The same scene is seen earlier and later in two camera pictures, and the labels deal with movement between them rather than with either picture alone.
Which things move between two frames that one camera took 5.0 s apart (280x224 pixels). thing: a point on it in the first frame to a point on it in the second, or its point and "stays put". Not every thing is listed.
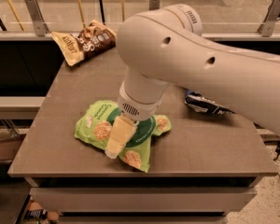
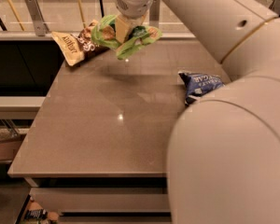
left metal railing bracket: x=34 y=6 stays put
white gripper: x=139 y=108 to x=133 y=6
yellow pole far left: x=13 y=10 stays put
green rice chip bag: x=95 y=123 to x=105 y=34
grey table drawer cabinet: x=144 y=200 stays put
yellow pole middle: x=80 y=10 stays put
